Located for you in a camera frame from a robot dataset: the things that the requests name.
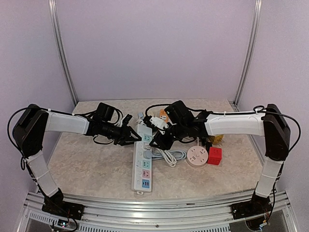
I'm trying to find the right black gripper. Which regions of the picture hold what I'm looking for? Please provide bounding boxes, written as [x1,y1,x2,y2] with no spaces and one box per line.
[149,121,187,151]

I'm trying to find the red cube socket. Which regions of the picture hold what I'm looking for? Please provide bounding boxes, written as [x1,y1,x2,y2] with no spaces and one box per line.
[207,147,222,165]

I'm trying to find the white power strip blue USB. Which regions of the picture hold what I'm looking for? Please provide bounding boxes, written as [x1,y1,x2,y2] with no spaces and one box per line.
[131,124,153,195]

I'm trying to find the left aluminium frame post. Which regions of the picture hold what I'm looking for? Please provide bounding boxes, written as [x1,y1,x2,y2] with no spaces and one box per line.
[48,0,79,106]

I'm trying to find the orange power strip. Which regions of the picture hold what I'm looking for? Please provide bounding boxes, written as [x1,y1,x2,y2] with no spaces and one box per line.
[159,109,169,122]

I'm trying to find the yellow cube socket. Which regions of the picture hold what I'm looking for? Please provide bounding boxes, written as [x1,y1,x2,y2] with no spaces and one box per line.
[208,134,224,145]

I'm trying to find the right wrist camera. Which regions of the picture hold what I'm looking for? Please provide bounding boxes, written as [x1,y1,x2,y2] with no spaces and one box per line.
[150,116,169,130]

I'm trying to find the aluminium frame post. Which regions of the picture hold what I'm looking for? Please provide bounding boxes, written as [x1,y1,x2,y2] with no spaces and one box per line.
[48,0,79,106]
[233,0,262,107]

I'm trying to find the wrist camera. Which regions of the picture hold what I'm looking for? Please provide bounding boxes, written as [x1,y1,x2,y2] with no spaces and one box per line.
[150,116,169,130]
[120,114,133,127]

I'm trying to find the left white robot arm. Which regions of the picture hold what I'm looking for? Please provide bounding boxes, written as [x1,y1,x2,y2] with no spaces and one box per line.
[7,102,142,215]

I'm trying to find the right aluminium frame post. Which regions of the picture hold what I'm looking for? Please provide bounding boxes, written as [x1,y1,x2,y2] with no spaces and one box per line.
[233,0,262,107]

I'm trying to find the white cable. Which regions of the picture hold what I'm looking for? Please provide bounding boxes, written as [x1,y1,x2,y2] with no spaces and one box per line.
[141,142,178,168]

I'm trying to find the front aluminium rail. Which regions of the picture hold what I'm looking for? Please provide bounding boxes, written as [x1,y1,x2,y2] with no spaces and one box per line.
[15,190,300,232]

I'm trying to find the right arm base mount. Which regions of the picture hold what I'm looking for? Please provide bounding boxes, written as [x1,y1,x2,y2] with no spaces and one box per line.
[231,201,272,220]

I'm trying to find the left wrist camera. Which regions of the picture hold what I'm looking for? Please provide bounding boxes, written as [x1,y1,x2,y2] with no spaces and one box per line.
[120,114,133,127]

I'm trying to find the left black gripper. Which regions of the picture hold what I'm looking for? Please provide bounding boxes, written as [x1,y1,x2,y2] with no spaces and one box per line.
[101,121,142,145]

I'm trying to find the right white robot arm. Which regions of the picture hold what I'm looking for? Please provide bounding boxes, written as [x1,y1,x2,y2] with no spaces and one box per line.
[144,101,297,215]

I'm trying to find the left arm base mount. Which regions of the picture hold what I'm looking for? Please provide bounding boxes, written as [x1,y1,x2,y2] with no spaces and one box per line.
[42,201,85,220]

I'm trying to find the white round socket base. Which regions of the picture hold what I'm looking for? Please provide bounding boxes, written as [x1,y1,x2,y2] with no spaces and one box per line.
[186,145,209,168]

